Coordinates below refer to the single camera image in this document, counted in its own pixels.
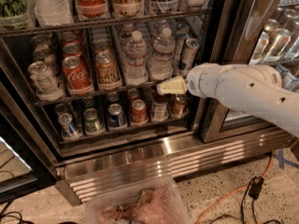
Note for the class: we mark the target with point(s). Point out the front white silver can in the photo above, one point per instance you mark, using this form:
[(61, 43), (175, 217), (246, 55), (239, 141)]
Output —
[(48, 86)]

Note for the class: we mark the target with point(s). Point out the middle coca-cola can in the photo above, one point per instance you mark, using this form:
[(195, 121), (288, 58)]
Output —
[(72, 49)]

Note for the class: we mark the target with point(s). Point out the front red coca-cola can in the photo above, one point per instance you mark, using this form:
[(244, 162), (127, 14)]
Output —
[(77, 76)]

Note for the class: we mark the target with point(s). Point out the white silver can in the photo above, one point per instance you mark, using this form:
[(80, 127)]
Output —
[(45, 55), (48, 86)]

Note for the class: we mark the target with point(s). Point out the redbull can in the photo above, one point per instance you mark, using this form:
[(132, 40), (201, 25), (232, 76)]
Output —
[(189, 52), (181, 37)]

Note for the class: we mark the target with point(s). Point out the red can bottom shelf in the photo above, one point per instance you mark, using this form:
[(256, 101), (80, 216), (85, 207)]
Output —
[(139, 114)]

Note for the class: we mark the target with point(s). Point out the blue pepsi can bottom shelf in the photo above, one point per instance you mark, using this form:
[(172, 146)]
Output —
[(116, 117)]

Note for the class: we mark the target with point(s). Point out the green can bottom shelf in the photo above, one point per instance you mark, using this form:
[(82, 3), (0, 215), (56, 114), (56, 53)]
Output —
[(92, 123)]

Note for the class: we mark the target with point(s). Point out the front orange soda can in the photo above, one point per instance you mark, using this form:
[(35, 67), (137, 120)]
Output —
[(108, 76)]

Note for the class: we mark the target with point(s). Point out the green lacroix can top shelf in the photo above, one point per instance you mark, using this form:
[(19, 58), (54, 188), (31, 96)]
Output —
[(15, 14)]

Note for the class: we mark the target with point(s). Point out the large coca-cola bottle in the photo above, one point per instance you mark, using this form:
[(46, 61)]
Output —
[(91, 9)]

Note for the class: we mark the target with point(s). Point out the front right water bottle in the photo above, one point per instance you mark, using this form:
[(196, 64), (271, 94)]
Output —
[(162, 56)]

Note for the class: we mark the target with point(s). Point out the stainless steel fridge base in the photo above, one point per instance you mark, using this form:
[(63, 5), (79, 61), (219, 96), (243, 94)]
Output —
[(83, 178)]

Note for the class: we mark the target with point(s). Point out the white cap juice bottle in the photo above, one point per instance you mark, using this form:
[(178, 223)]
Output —
[(159, 105)]

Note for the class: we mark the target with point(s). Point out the clear plastic bin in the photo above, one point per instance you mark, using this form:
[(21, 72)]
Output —
[(155, 201)]

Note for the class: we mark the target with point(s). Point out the blue silver can bottom left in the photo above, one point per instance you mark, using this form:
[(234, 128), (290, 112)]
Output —
[(70, 130)]

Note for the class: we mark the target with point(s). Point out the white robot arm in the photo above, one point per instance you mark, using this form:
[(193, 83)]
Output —
[(253, 89)]

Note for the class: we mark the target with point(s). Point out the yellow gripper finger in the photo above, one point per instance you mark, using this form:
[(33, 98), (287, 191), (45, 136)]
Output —
[(174, 85)]

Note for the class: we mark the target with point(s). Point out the front left water bottle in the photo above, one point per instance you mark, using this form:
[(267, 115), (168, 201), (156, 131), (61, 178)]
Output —
[(135, 59)]

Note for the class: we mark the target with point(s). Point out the fridge door frame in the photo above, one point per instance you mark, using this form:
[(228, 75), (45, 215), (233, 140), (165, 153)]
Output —
[(233, 31)]

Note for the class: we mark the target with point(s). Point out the middle white silver can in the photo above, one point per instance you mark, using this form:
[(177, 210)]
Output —
[(45, 55)]

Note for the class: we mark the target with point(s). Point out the water bottle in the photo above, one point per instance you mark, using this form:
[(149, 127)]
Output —
[(162, 56), (135, 59)]

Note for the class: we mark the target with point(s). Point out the brown can bottom right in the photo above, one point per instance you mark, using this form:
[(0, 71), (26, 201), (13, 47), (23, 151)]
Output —
[(179, 108)]

